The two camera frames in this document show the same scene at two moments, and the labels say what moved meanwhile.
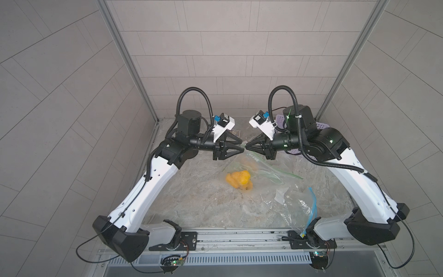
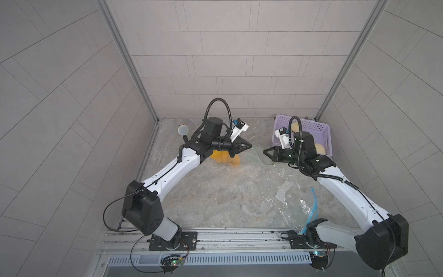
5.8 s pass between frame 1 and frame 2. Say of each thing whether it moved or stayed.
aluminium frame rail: stayed
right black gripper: moved
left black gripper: stayed
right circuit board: stayed
